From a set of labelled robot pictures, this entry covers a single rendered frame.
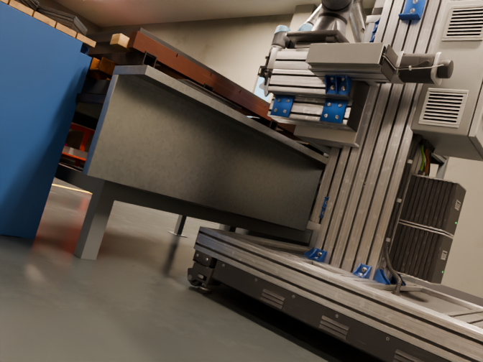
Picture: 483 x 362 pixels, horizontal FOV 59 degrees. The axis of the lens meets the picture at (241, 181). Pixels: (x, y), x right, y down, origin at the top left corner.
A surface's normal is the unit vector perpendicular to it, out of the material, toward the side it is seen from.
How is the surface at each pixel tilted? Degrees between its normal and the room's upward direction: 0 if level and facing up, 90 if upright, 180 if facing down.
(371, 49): 90
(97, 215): 90
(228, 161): 90
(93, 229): 90
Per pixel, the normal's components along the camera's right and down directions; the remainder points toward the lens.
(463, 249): -0.60, -0.22
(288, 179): 0.70, 0.18
